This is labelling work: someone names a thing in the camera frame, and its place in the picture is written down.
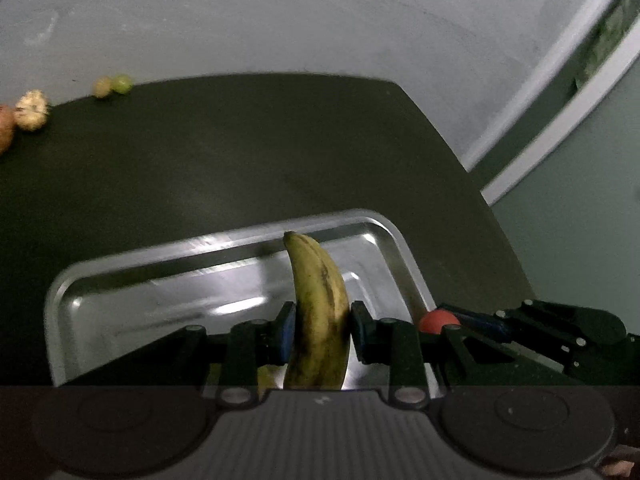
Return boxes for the red tomato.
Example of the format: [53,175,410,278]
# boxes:
[418,309,461,335]

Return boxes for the yellow banana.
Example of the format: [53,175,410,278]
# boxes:
[283,231,350,390]

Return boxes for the steel tray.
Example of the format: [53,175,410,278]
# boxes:
[43,210,435,385]

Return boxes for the small green lime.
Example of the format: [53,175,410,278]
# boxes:
[111,74,134,96]

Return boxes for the small yellow lemon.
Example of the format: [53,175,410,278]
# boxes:
[92,76,112,99]

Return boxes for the orange fruit at edge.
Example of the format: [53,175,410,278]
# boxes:
[0,104,15,153]

